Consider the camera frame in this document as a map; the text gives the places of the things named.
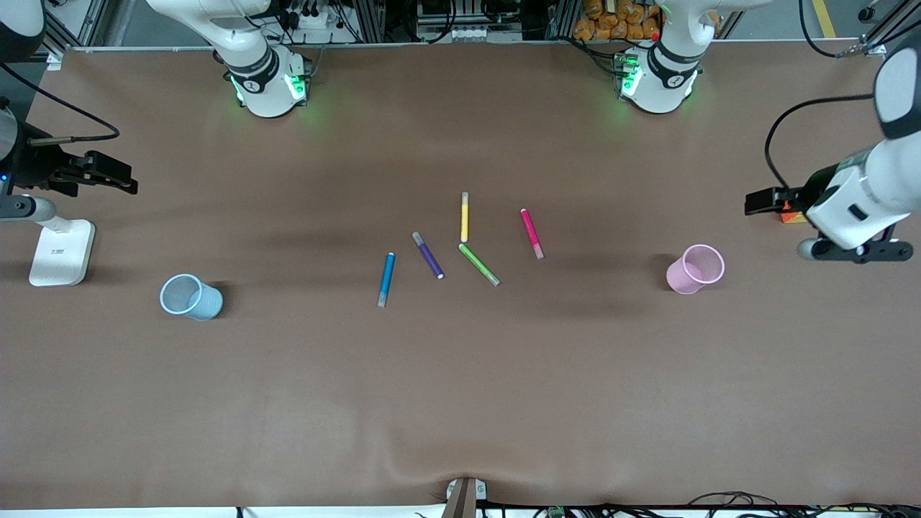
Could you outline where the pink marker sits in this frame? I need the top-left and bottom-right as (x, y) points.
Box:
(520, 208), (545, 260)

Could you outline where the blue marker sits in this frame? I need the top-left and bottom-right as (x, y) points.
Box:
(377, 252), (396, 309)

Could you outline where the pink mesh cup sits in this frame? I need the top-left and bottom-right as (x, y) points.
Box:
(666, 244), (725, 295)

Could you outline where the blue mesh cup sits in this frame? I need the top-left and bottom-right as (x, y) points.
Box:
(159, 273), (224, 322)

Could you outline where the orange packets pile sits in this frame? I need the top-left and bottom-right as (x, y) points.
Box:
(573, 0), (660, 41)

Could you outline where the white power strip with plugs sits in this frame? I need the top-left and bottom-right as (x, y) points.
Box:
(284, 0), (340, 32)

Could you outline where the green marker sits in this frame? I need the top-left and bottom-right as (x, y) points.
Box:
(458, 243), (501, 287)

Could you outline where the purple marker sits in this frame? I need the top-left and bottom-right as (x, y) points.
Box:
(412, 231), (445, 280)

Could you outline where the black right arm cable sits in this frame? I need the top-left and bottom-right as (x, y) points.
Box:
(0, 62), (121, 145)

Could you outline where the black cable bundle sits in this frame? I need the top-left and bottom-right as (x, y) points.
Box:
(687, 491), (921, 518)

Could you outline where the metal camera mount clamp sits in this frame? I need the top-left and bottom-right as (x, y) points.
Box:
(445, 476), (488, 518)

